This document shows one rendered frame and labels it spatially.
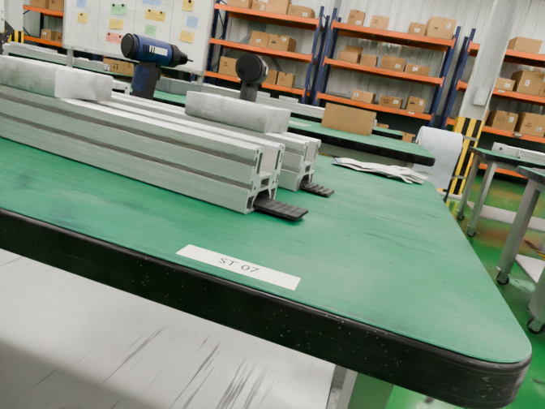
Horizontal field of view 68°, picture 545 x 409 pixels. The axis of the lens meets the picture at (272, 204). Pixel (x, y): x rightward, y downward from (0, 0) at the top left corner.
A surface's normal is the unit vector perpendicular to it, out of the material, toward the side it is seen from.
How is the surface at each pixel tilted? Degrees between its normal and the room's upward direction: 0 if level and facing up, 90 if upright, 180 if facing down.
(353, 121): 89
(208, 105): 90
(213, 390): 0
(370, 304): 0
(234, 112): 90
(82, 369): 0
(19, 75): 90
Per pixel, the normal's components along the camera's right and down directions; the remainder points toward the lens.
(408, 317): 0.19, -0.95
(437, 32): -0.22, 0.26
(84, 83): 0.91, 0.27
